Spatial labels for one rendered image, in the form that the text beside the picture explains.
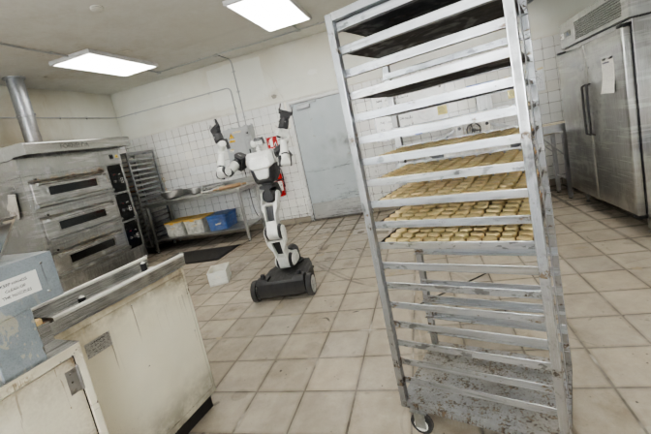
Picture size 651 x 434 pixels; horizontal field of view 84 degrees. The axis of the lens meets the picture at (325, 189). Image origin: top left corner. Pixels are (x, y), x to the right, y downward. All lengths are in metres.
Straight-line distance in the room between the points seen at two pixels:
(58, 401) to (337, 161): 5.14
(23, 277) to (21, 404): 0.39
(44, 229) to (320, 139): 3.93
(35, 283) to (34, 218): 3.92
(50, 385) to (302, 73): 5.40
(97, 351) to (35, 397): 0.36
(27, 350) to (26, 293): 0.18
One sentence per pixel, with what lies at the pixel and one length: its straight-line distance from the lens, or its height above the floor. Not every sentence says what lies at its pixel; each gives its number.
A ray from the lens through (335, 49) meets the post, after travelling 1.52.
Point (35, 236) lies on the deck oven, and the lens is 5.54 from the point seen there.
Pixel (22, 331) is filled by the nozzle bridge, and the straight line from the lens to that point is 1.56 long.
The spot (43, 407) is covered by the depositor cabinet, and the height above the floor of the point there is 0.70.
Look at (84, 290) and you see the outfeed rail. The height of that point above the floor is 0.87.
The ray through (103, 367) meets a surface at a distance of 1.96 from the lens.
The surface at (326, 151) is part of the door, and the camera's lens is 6.15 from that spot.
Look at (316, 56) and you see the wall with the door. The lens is 6.22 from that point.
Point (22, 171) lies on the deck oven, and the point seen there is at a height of 1.70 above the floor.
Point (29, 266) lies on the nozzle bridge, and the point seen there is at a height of 1.15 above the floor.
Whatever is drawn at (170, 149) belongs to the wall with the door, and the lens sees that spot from 7.43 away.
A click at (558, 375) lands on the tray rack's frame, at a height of 0.42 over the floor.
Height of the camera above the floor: 1.36
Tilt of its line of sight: 8 degrees down
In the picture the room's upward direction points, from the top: 12 degrees counter-clockwise
